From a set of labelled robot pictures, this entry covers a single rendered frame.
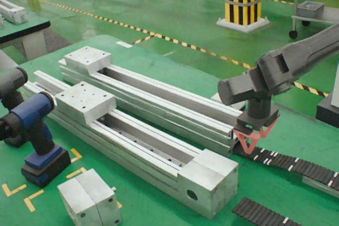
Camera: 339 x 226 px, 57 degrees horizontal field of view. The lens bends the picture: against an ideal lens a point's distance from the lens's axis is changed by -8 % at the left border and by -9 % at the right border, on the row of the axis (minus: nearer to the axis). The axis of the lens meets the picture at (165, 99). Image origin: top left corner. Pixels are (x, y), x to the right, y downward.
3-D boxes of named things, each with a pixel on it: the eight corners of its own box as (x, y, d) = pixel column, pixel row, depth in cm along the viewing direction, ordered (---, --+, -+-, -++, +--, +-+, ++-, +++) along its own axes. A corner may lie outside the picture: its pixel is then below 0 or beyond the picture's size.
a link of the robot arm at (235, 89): (295, 86, 66) (278, 48, 68) (249, 100, 62) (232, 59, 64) (268, 103, 77) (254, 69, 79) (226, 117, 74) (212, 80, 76)
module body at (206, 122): (247, 139, 92) (249, 113, 88) (227, 158, 86) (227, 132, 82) (82, 70, 142) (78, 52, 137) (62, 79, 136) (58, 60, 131)
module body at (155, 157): (206, 177, 81) (206, 151, 77) (179, 202, 75) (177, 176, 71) (44, 88, 130) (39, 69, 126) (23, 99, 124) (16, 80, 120)
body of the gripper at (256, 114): (235, 124, 79) (236, 97, 75) (256, 105, 85) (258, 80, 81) (258, 133, 75) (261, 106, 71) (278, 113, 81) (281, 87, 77)
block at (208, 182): (242, 187, 77) (244, 157, 72) (210, 220, 69) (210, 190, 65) (212, 172, 82) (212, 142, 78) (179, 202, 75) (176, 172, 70)
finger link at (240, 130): (231, 152, 82) (232, 122, 78) (246, 138, 87) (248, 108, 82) (254, 163, 78) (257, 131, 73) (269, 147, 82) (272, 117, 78)
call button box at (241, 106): (245, 110, 104) (246, 93, 101) (228, 125, 99) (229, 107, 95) (224, 103, 109) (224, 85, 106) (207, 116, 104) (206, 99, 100)
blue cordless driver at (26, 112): (75, 160, 91) (55, 92, 79) (24, 208, 76) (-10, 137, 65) (57, 152, 94) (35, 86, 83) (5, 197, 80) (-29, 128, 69)
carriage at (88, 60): (114, 69, 125) (111, 53, 121) (90, 82, 118) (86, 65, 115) (89, 60, 135) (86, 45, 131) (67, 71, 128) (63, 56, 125)
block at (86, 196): (132, 217, 72) (125, 188, 67) (87, 243, 67) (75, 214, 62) (109, 192, 79) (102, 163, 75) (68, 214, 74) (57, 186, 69)
